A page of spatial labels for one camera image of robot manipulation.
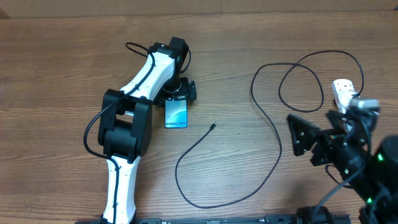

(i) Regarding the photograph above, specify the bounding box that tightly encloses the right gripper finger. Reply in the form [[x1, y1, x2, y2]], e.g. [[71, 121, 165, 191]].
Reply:
[[287, 114, 321, 156], [326, 110, 353, 134]]

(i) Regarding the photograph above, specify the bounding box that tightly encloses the Samsung Galaxy smartphone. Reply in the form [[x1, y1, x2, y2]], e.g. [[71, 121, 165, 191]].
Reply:
[[165, 100, 188, 129]]

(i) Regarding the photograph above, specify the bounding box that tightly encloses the black USB charging cable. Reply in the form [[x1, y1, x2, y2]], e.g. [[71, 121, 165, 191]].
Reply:
[[175, 50, 365, 210]]

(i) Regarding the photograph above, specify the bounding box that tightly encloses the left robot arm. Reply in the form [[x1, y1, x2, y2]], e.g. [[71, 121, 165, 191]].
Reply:
[[98, 37, 197, 223]]

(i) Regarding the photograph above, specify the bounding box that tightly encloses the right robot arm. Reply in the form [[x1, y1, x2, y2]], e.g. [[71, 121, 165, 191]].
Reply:
[[287, 107, 397, 223]]

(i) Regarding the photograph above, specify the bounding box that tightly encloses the white charger plug adapter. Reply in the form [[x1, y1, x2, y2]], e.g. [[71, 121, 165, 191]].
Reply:
[[338, 91, 358, 108]]

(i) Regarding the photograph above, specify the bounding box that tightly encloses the white power strip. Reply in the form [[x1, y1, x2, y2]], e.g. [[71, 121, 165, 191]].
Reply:
[[331, 79, 358, 114]]

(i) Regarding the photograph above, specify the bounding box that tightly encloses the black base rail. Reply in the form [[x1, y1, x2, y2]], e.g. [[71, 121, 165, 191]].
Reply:
[[74, 213, 352, 224]]

